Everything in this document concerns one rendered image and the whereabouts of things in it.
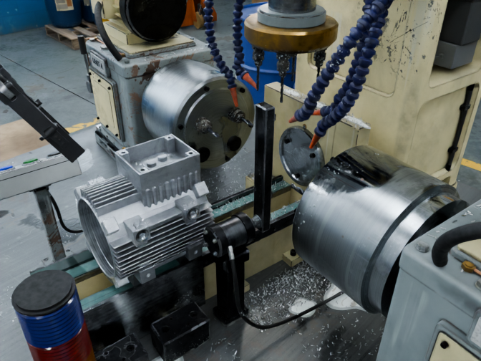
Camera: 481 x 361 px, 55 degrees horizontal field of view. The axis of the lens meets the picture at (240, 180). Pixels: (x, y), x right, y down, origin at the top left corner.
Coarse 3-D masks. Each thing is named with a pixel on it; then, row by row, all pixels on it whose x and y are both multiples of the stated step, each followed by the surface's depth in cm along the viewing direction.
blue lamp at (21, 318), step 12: (72, 300) 46; (60, 312) 45; (72, 312) 46; (24, 324) 45; (36, 324) 44; (48, 324) 44; (60, 324) 45; (72, 324) 47; (24, 336) 47; (36, 336) 45; (48, 336) 45; (60, 336) 46; (72, 336) 47
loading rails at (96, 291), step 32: (288, 192) 117; (288, 224) 105; (256, 256) 103; (288, 256) 108; (96, 288) 93; (128, 288) 86; (160, 288) 88; (192, 288) 94; (96, 320) 82; (128, 320) 87
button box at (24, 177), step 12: (60, 156) 96; (12, 168) 93; (24, 168) 92; (36, 168) 94; (48, 168) 95; (60, 168) 96; (72, 168) 98; (0, 180) 90; (12, 180) 91; (24, 180) 93; (36, 180) 94; (48, 180) 95; (60, 180) 96; (0, 192) 90; (12, 192) 92; (24, 192) 93
